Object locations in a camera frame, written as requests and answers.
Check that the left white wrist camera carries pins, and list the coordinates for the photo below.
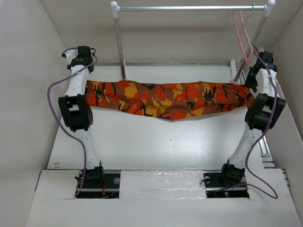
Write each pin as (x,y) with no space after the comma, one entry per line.
(69,55)

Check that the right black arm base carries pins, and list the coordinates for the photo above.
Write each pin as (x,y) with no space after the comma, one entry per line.
(218,186)

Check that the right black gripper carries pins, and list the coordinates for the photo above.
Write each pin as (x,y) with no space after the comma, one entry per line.
(249,82)

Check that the orange camouflage trousers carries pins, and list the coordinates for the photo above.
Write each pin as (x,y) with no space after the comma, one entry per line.
(172,101)

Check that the aluminium side rail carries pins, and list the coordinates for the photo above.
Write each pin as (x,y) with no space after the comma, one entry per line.
(266,156)

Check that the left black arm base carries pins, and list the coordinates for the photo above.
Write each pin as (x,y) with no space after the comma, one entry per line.
(97,188)

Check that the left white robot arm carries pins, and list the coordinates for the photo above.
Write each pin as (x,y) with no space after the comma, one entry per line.
(77,114)

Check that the white clothes rack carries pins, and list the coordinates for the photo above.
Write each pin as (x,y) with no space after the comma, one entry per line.
(247,54)

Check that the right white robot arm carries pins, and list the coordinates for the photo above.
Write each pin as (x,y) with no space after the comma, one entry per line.
(261,116)

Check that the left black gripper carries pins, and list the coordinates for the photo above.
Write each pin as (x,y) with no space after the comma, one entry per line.
(68,67)

